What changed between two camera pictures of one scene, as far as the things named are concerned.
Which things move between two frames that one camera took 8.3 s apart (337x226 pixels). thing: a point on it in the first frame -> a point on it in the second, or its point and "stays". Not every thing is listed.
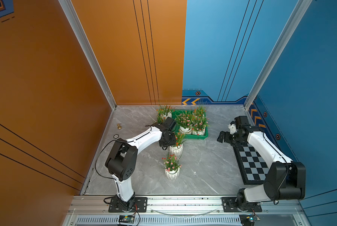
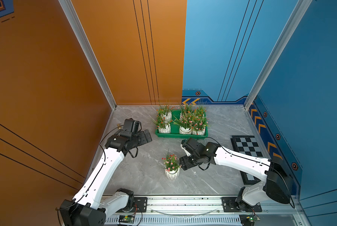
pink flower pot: x=172 y=166 stays
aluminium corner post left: x=89 y=48 stays
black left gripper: x=173 y=142 -> x=144 y=139
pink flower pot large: x=184 y=121 stays
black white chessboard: x=253 y=168 stays
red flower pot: x=176 y=150 -> x=187 y=111
